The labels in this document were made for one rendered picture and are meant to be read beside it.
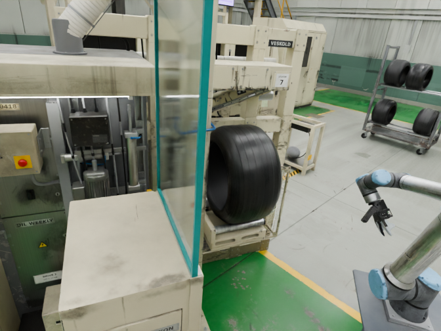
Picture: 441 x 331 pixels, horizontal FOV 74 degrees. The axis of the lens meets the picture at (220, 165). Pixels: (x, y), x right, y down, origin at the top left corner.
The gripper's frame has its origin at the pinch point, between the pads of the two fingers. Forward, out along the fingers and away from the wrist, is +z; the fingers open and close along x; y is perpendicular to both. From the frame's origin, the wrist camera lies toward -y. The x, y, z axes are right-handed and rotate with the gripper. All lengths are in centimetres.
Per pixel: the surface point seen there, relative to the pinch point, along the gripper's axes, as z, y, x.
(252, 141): -69, -59, -40
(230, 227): -32, -86, -12
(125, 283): -21, -116, -98
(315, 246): 4, -15, 135
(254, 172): -52, -64, -42
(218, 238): -29, -94, -13
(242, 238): -25, -81, -2
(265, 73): -110, -36, -30
